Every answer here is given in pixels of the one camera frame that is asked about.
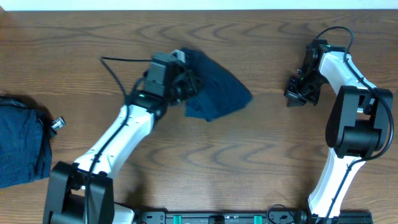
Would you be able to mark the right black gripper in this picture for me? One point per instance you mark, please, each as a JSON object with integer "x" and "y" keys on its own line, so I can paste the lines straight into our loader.
{"x": 290, "y": 93}

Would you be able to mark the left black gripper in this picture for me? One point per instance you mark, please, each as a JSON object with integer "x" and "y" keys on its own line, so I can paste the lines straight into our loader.
{"x": 189, "y": 91}

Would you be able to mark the dark blue shorts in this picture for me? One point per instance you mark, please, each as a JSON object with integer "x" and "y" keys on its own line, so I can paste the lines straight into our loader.
{"x": 222, "y": 93}

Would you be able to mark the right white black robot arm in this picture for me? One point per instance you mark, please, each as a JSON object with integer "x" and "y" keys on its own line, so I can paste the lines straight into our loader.
{"x": 357, "y": 126}

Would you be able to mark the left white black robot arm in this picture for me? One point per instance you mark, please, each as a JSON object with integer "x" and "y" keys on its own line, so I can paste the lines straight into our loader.
{"x": 82, "y": 192}

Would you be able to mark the silver garment tag clip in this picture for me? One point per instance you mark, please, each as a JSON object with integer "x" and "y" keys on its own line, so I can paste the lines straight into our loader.
{"x": 58, "y": 123}

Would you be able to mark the folded dark blue garment pile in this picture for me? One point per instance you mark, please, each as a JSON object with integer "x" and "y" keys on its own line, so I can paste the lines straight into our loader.
{"x": 25, "y": 143}

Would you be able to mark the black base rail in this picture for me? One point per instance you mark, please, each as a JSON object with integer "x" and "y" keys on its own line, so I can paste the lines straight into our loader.
{"x": 275, "y": 216}

